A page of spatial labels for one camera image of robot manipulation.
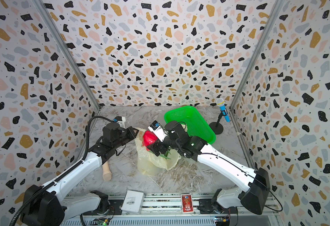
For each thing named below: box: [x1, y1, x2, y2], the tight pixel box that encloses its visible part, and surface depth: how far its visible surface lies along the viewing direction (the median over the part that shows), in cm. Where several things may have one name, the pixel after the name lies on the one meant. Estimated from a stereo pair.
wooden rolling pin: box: [101, 161, 113, 182], surface depth 83 cm
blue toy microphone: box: [215, 97, 231, 123], surface depth 92 cm
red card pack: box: [180, 193, 194, 214], surface depth 76 cm
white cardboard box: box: [121, 190, 146, 215], surface depth 73 cm
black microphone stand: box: [208, 111, 228, 135], surface depth 108 cm
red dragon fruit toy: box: [142, 130, 158, 152], surface depth 69 cm
